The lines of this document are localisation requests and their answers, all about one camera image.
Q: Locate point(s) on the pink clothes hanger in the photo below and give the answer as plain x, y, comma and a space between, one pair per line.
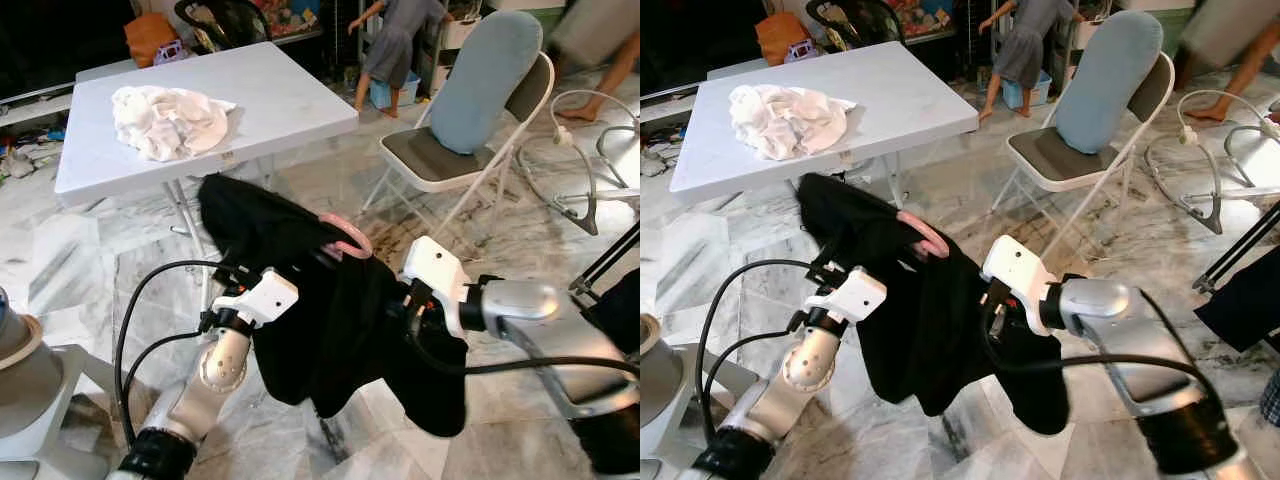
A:
930, 232
355, 232

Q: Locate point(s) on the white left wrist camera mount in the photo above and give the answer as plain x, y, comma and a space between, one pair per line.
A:
855, 295
265, 298

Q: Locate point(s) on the blue plastic bin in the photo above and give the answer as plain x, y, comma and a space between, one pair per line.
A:
405, 92
1038, 92

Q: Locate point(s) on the blue checked garment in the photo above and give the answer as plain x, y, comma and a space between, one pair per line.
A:
1270, 400

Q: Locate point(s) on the orange bag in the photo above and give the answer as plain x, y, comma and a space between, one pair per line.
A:
780, 40
150, 40

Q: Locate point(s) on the black garment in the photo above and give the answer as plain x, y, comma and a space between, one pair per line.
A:
930, 330
330, 330

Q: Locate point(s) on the crumpled white towel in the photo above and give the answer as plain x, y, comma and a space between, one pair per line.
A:
790, 122
170, 125

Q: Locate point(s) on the grey white folding chair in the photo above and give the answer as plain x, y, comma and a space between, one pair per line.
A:
1050, 160
430, 160

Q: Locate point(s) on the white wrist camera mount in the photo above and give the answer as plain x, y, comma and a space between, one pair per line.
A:
435, 268
265, 298
1015, 265
855, 295

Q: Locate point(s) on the bare legged person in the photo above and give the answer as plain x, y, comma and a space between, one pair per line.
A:
610, 70
1245, 70

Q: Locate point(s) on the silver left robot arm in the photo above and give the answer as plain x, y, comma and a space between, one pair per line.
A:
215, 365
805, 365

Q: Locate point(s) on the small purple printed bag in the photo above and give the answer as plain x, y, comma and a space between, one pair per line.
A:
172, 52
803, 50

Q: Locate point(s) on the white tubular floor frame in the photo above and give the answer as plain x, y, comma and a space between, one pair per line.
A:
1190, 132
565, 132

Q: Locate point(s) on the child in grey dress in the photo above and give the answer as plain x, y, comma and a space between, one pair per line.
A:
1025, 40
395, 40

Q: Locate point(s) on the navy blue garment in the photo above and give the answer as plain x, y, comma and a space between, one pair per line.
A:
620, 310
1240, 305

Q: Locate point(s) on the white folding table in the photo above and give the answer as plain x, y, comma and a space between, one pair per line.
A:
270, 100
890, 100

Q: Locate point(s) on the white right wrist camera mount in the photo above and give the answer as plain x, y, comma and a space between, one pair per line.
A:
1015, 265
435, 268

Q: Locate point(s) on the black television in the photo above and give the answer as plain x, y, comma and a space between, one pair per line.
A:
60, 40
700, 40

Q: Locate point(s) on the light blue cushion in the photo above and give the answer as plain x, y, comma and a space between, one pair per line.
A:
1110, 80
485, 80

